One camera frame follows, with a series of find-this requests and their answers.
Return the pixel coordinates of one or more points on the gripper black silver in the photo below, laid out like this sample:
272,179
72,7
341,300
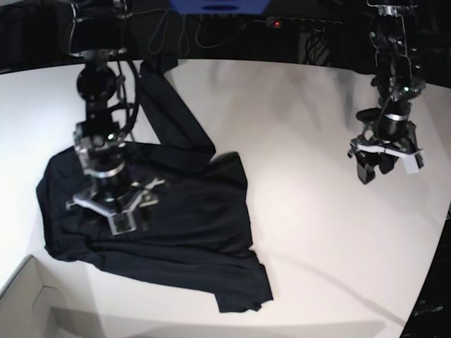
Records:
383,141
112,189

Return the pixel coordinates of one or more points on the black long-sleeve t-shirt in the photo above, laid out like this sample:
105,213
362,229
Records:
198,236

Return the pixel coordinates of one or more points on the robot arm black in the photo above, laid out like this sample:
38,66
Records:
399,78
98,33

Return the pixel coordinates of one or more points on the blue box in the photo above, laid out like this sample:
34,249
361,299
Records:
253,7

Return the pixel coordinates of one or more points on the white plastic bin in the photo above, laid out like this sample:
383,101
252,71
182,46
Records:
30,308

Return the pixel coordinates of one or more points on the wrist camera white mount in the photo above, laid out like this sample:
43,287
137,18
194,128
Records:
414,162

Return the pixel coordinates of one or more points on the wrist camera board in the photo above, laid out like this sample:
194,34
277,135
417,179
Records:
122,223

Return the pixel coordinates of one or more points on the black power strip red switch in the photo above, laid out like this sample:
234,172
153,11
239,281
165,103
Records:
301,24

